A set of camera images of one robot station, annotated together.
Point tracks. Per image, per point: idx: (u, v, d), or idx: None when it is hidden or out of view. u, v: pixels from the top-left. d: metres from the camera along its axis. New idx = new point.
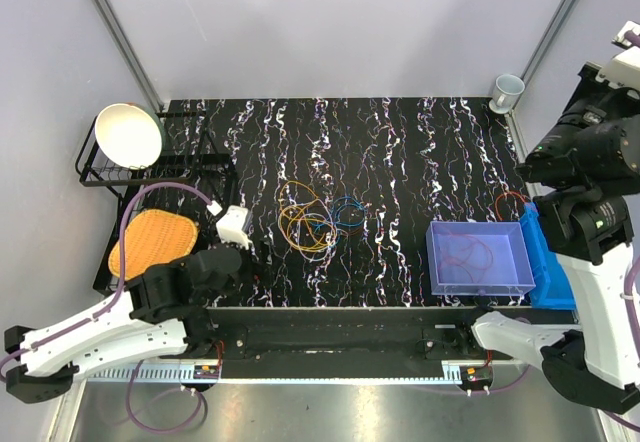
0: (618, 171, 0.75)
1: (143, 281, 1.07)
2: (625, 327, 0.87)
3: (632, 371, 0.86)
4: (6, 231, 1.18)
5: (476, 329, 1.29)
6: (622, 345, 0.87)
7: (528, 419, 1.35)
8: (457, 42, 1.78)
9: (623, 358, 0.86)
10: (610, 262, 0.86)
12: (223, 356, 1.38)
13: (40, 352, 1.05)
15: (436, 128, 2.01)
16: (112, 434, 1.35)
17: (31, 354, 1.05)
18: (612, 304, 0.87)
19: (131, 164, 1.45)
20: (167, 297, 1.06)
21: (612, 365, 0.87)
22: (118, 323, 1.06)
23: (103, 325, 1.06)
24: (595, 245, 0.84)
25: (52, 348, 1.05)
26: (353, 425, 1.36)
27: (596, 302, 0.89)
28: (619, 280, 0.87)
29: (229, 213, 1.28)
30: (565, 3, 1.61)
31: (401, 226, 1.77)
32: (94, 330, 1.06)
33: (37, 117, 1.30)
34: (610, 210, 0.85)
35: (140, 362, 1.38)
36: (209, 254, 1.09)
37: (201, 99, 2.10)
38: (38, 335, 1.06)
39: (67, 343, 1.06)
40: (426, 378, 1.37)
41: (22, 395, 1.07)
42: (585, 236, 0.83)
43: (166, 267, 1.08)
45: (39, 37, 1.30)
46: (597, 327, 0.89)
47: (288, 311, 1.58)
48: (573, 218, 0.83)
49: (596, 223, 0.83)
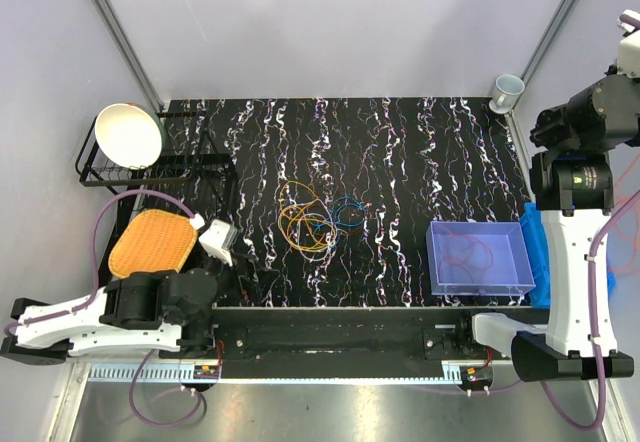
0: (590, 117, 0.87)
1: (119, 287, 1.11)
2: (582, 294, 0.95)
3: (580, 338, 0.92)
4: (7, 231, 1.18)
5: (476, 321, 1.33)
6: (575, 309, 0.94)
7: (528, 419, 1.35)
8: (456, 42, 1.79)
9: (573, 322, 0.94)
10: (580, 220, 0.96)
12: (224, 357, 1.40)
13: (29, 329, 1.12)
15: (436, 127, 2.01)
16: (112, 435, 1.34)
17: (22, 328, 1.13)
18: (575, 264, 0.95)
19: (131, 164, 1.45)
20: (135, 310, 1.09)
21: (563, 329, 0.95)
22: (87, 323, 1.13)
23: (77, 320, 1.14)
24: (568, 196, 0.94)
25: (39, 328, 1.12)
26: (353, 425, 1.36)
27: (562, 262, 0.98)
28: (586, 241, 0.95)
29: (211, 228, 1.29)
30: (564, 5, 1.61)
31: (401, 226, 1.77)
32: (71, 323, 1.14)
33: (38, 117, 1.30)
34: (592, 175, 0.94)
35: (143, 361, 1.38)
36: (183, 277, 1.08)
37: (201, 99, 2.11)
38: (33, 313, 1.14)
39: (54, 326, 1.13)
40: (426, 378, 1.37)
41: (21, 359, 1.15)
42: (560, 182, 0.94)
43: (146, 280, 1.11)
45: (40, 38, 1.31)
46: (560, 290, 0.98)
47: (288, 311, 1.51)
48: (554, 169, 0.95)
49: (574, 180, 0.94)
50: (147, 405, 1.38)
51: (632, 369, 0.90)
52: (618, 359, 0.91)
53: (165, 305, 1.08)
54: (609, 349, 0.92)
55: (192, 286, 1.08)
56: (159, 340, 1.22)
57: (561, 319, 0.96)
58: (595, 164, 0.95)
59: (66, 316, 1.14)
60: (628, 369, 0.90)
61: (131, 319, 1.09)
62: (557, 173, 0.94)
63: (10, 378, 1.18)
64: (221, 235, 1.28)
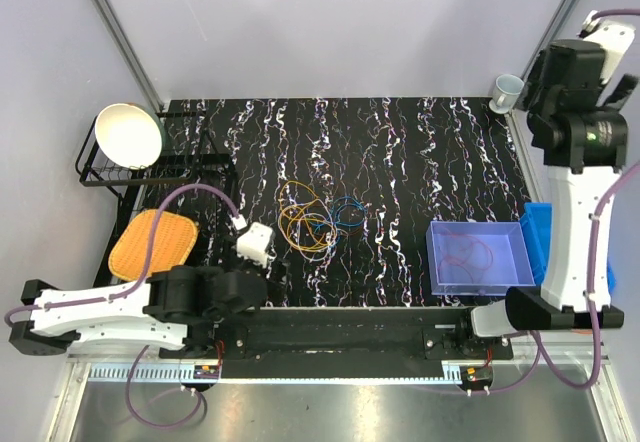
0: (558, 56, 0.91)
1: (166, 279, 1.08)
2: (581, 250, 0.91)
3: (574, 294, 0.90)
4: (7, 231, 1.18)
5: (474, 313, 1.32)
6: (572, 265, 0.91)
7: (527, 417, 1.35)
8: (457, 42, 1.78)
9: (570, 278, 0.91)
10: (590, 178, 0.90)
12: (223, 356, 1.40)
13: (50, 314, 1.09)
15: (436, 127, 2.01)
16: (112, 435, 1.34)
17: (41, 312, 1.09)
18: (578, 219, 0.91)
19: (131, 164, 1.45)
20: (183, 304, 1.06)
21: (558, 285, 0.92)
22: (129, 312, 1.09)
23: (115, 309, 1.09)
24: (579, 150, 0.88)
25: (62, 314, 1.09)
26: (353, 425, 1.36)
27: (564, 219, 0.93)
28: (593, 200, 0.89)
29: (254, 231, 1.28)
30: (564, 6, 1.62)
31: (401, 226, 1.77)
32: (104, 312, 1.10)
33: (38, 117, 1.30)
34: (604, 127, 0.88)
35: (136, 362, 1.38)
36: (242, 278, 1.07)
37: (201, 99, 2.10)
38: (55, 298, 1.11)
39: (78, 314, 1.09)
40: (426, 378, 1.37)
41: (21, 349, 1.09)
42: (571, 136, 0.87)
43: (192, 274, 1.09)
45: (40, 39, 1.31)
46: (559, 244, 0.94)
47: (288, 312, 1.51)
48: (559, 121, 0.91)
49: (587, 133, 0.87)
50: (147, 406, 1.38)
51: (621, 322, 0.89)
52: (610, 312, 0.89)
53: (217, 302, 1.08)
54: (602, 304, 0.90)
55: (248, 287, 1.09)
56: (167, 337, 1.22)
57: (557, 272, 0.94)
58: (605, 116, 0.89)
59: (101, 304, 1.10)
60: (618, 322, 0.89)
61: (175, 313, 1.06)
62: (567, 125, 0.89)
63: (11, 377, 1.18)
64: (264, 239, 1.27)
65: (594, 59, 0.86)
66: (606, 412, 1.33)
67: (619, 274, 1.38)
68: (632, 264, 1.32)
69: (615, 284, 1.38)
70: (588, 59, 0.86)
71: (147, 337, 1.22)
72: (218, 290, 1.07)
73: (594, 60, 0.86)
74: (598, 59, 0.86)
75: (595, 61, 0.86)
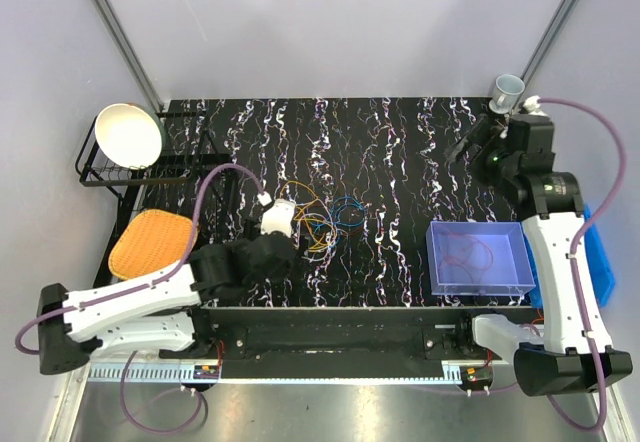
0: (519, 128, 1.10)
1: (201, 256, 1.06)
2: (568, 292, 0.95)
3: (573, 335, 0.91)
4: (8, 231, 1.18)
5: (475, 323, 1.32)
6: (565, 306, 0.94)
7: (527, 417, 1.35)
8: (457, 41, 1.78)
9: (565, 319, 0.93)
10: (557, 222, 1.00)
12: (224, 357, 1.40)
13: (88, 313, 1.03)
15: (436, 127, 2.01)
16: (113, 435, 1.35)
17: (77, 313, 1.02)
18: (557, 261, 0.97)
19: (131, 164, 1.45)
20: (224, 275, 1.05)
21: (556, 330, 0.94)
22: (175, 293, 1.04)
23: (159, 293, 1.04)
24: (542, 202, 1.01)
25: (101, 310, 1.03)
26: (353, 425, 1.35)
27: (546, 265, 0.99)
28: (565, 241, 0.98)
29: (278, 206, 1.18)
30: (564, 6, 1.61)
31: (401, 226, 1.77)
32: (148, 300, 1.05)
33: (38, 117, 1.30)
34: (560, 182, 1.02)
35: (130, 360, 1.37)
36: (273, 238, 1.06)
37: (201, 99, 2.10)
38: (86, 296, 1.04)
39: (118, 306, 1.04)
40: (427, 378, 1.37)
41: (48, 358, 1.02)
42: (532, 189, 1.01)
43: (221, 247, 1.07)
45: (40, 39, 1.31)
46: (547, 291, 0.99)
47: (287, 311, 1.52)
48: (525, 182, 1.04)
49: (545, 186, 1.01)
50: (146, 406, 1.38)
51: (629, 365, 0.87)
52: (615, 355, 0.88)
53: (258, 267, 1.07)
54: (604, 345, 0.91)
55: (282, 243, 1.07)
56: (178, 334, 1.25)
57: (554, 319, 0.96)
58: (562, 177, 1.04)
59: (144, 291, 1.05)
60: (626, 366, 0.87)
61: (218, 285, 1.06)
62: (528, 182, 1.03)
63: (12, 378, 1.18)
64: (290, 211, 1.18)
65: (546, 131, 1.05)
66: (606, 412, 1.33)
67: (619, 273, 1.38)
68: (632, 264, 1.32)
69: (614, 284, 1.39)
70: (542, 132, 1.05)
71: (158, 336, 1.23)
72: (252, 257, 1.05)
73: (545, 131, 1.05)
74: (549, 131, 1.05)
75: (547, 132, 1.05)
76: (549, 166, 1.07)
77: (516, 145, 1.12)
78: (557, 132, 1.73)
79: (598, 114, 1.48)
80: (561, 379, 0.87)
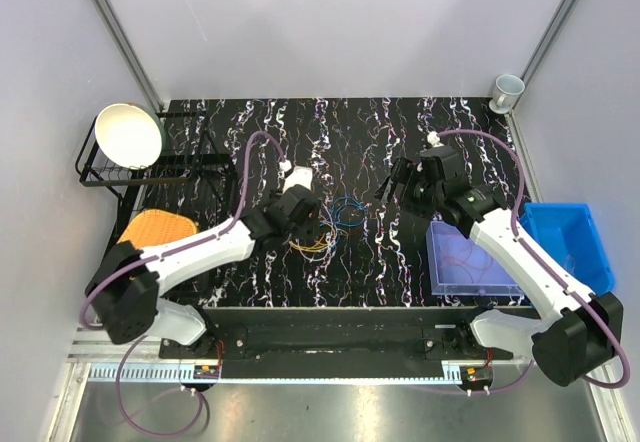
0: (429, 162, 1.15)
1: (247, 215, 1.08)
2: (533, 264, 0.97)
3: (559, 298, 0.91)
4: (9, 231, 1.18)
5: (475, 327, 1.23)
6: (539, 277, 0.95)
7: (527, 418, 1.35)
8: (457, 42, 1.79)
9: (544, 288, 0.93)
10: (493, 218, 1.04)
12: (223, 357, 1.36)
13: (169, 263, 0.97)
15: (436, 128, 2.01)
16: (113, 435, 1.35)
17: (157, 264, 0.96)
18: (510, 248, 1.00)
19: (131, 164, 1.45)
20: (266, 229, 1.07)
21: (545, 302, 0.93)
22: (240, 243, 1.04)
23: (226, 243, 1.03)
24: (474, 210, 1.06)
25: (181, 258, 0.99)
26: (353, 425, 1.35)
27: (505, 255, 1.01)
28: (508, 230, 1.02)
29: (297, 172, 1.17)
30: (564, 6, 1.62)
31: (401, 226, 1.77)
32: (218, 250, 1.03)
33: (39, 117, 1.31)
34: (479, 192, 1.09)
35: (123, 362, 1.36)
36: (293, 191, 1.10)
37: (201, 99, 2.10)
38: (158, 248, 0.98)
39: (193, 256, 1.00)
40: (426, 378, 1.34)
41: (131, 313, 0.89)
42: (463, 208, 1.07)
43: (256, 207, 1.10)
45: (40, 39, 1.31)
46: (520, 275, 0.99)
47: (288, 312, 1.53)
48: (454, 203, 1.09)
49: (468, 198, 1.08)
50: (146, 406, 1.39)
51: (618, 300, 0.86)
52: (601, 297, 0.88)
53: (293, 221, 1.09)
54: (588, 294, 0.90)
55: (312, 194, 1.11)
56: (197, 320, 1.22)
57: (538, 295, 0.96)
58: (481, 189, 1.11)
59: (212, 241, 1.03)
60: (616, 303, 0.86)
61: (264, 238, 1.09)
62: (458, 203, 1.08)
63: (12, 377, 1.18)
64: (308, 177, 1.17)
65: (453, 157, 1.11)
66: (606, 412, 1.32)
67: (619, 273, 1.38)
68: (632, 264, 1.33)
69: (614, 284, 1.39)
70: (450, 160, 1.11)
71: (184, 319, 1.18)
72: (284, 212, 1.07)
73: (453, 158, 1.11)
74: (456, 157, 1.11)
75: (454, 159, 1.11)
76: (467, 185, 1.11)
77: (434, 177, 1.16)
78: (555, 132, 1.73)
79: (597, 114, 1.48)
80: (578, 341, 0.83)
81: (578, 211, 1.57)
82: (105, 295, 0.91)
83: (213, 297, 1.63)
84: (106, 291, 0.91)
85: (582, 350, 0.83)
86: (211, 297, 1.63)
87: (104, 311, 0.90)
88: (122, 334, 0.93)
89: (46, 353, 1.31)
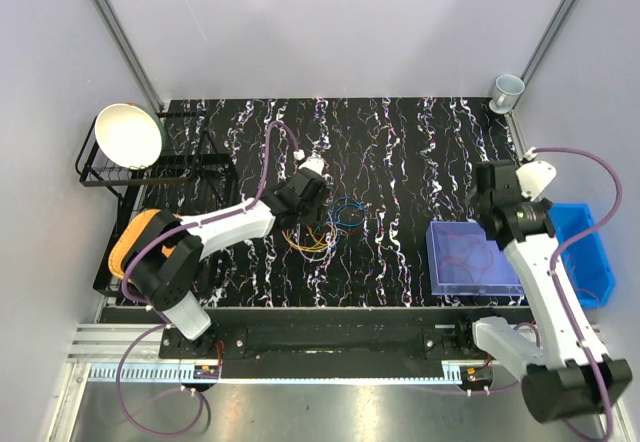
0: (483, 170, 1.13)
1: (264, 196, 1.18)
2: (557, 305, 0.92)
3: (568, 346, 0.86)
4: (9, 231, 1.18)
5: (476, 328, 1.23)
6: (556, 319, 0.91)
7: (528, 419, 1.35)
8: (457, 42, 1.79)
9: (558, 332, 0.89)
10: (534, 244, 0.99)
12: (223, 357, 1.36)
13: (207, 229, 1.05)
15: (436, 127, 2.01)
16: (113, 435, 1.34)
17: (197, 230, 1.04)
18: (540, 281, 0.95)
19: (132, 164, 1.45)
20: (280, 207, 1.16)
21: (552, 345, 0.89)
22: (264, 218, 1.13)
23: (251, 218, 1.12)
24: (518, 229, 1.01)
25: (217, 226, 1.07)
26: (353, 425, 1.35)
27: (532, 286, 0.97)
28: (545, 260, 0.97)
29: (310, 160, 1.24)
30: (564, 6, 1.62)
31: (401, 226, 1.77)
32: (245, 222, 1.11)
33: (38, 117, 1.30)
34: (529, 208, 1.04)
35: (122, 361, 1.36)
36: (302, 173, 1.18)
37: (201, 99, 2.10)
38: (196, 218, 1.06)
39: (225, 226, 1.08)
40: (426, 378, 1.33)
41: (176, 276, 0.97)
42: (505, 218, 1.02)
43: (269, 189, 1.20)
45: (40, 39, 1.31)
46: (540, 311, 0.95)
47: (288, 312, 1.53)
48: (498, 212, 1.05)
49: (515, 212, 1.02)
50: (146, 407, 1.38)
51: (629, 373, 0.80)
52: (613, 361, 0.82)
53: (304, 201, 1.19)
54: (601, 353, 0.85)
55: (317, 175, 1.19)
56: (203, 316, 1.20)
57: (549, 337, 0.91)
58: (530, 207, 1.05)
59: (238, 215, 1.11)
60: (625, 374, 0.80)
61: (280, 217, 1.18)
62: (501, 212, 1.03)
63: (12, 377, 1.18)
64: (320, 165, 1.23)
65: (508, 171, 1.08)
66: None
67: (619, 273, 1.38)
68: (633, 264, 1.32)
69: (614, 284, 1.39)
70: (503, 172, 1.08)
71: (195, 305, 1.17)
72: (295, 193, 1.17)
73: (508, 170, 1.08)
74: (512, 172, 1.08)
75: (508, 170, 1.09)
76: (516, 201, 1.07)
77: (483, 187, 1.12)
78: (555, 132, 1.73)
79: (597, 114, 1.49)
80: (567, 395, 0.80)
81: (577, 211, 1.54)
82: (143, 265, 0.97)
83: (213, 297, 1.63)
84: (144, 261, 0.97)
85: (572, 397, 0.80)
86: (211, 297, 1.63)
87: (146, 279, 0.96)
88: (164, 299, 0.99)
89: (45, 353, 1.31)
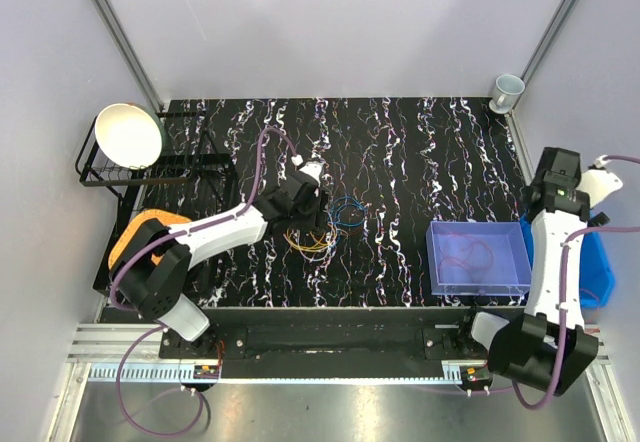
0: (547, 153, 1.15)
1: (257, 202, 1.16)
2: (554, 269, 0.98)
3: (548, 305, 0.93)
4: (9, 231, 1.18)
5: (477, 319, 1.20)
6: (547, 280, 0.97)
7: (528, 419, 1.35)
8: (457, 42, 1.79)
9: (543, 291, 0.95)
10: (560, 217, 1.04)
12: (224, 357, 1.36)
13: (195, 237, 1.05)
15: (436, 127, 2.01)
16: (113, 435, 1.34)
17: (186, 238, 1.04)
18: (551, 248, 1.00)
19: (131, 164, 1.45)
20: (273, 211, 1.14)
21: (534, 300, 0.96)
22: (256, 223, 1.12)
23: (242, 223, 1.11)
24: (552, 203, 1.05)
25: (206, 234, 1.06)
26: (353, 425, 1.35)
27: (540, 251, 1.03)
28: (564, 234, 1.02)
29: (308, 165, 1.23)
30: (564, 6, 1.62)
31: (401, 226, 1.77)
32: (235, 228, 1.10)
33: (38, 117, 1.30)
34: (573, 193, 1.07)
35: (122, 362, 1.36)
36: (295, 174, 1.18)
37: (201, 99, 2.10)
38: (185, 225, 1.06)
39: (214, 233, 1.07)
40: (426, 378, 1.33)
41: (164, 286, 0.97)
42: (546, 193, 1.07)
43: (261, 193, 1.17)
45: (40, 38, 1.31)
46: (535, 270, 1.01)
47: (288, 312, 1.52)
48: (542, 188, 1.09)
49: (558, 191, 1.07)
50: (146, 406, 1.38)
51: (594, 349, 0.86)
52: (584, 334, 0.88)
53: (297, 205, 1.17)
54: (574, 323, 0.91)
55: (313, 180, 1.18)
56: (200, 319, 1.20)
57: (534, 294, 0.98)
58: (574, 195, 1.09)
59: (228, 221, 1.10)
60: (591, 348, 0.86)
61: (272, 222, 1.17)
62: (544, 187, 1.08)
63: (12, 377, 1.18)
64: (318, 169, 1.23)
65: (573, 160, 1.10)
66: (606, 412, 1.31)
67: (619, 273, 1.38)
68: (633, 265, 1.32)
69: (614, 284, 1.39)
70: (568, 158, 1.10)
71: (192, 308, 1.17)
72: (289, 197, 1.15)
73: (573, 158, 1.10)
74: (576, 162, 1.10)
75: (571, 160, 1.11)
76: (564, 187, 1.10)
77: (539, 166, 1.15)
78: (555, 132, 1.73)
79: (597, 114, 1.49)
80: (526, 344, 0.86)
81: None
82: (132, 274, 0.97)
83: (213, 297, 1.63)
84: (132, 270, 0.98)
85: (526, 358, 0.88)
86: (211, 297, 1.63)
87: (134, 288, 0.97)
88: (153, 309, 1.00)
89: (45, 353, 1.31)
